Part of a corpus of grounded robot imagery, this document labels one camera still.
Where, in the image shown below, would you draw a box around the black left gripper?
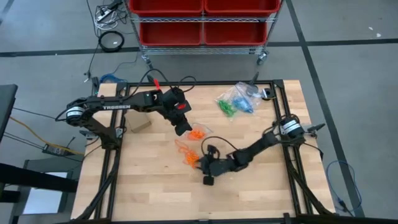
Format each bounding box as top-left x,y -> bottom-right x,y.
160,86 -> 193,137

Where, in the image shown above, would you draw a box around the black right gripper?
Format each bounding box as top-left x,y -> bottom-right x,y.
193,152 -> 239,187

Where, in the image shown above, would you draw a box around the bunch of orange rubber bands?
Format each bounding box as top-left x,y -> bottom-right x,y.
186,129 -> 207,141

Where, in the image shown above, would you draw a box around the orange rubber band tangle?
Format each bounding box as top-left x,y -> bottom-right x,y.
174,139 -> 200,169

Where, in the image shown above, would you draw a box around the bunch of green rubber bands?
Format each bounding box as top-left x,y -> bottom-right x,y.
217,99 -> 238,118

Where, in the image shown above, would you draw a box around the bunch of blue rubber bands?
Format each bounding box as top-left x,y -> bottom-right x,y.
233,96 -> 254,114

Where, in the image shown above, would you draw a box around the small cardboard box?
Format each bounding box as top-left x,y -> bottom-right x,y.
126,110 -> 152,134

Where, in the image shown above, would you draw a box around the red plastic bin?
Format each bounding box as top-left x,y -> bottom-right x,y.
138,21 -> 203,47
128,0 -> 205,17
204,0 -> 282,17
203,21 -> 269,47

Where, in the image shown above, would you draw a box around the black device with green light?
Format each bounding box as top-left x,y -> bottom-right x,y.
91,77 -> 101,96

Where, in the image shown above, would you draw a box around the black power adapter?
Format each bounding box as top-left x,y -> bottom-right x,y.
41,143 -> 68,157

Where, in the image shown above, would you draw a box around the white power strip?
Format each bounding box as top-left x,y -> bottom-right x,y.
95,8 -> 114,22

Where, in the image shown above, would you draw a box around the black desk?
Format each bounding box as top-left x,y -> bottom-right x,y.
0,83 -> 19,144

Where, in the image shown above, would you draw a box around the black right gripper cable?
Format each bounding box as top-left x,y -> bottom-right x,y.
200,136 -> 241,156

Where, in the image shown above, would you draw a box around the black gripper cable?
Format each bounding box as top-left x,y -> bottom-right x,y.
200,136 -> 241,156
135,68 -> 198,96

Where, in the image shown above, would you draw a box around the black aluminium rig frame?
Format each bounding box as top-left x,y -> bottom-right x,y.
74,79 -> 337,224

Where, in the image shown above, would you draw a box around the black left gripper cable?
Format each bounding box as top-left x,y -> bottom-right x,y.
135,68 -> 198,96

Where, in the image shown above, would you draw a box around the wire shelving cart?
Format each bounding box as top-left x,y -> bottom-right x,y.
123,0 -> 286,71

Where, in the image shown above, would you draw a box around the blue cable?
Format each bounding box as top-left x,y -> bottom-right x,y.
99,73 -> 121,84
325,159 -> 363,216

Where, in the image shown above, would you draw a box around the yellow wire spool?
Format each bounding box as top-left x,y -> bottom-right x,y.
260,88 -> 275,101

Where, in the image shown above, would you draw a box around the white coiled cable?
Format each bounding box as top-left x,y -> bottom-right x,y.
94,17 -> 119,31

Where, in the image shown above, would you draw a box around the orange floor cable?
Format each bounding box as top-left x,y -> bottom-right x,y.
8,115 -> 85,156

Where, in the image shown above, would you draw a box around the black bench frame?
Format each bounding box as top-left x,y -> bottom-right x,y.
0,158 -> 79,224

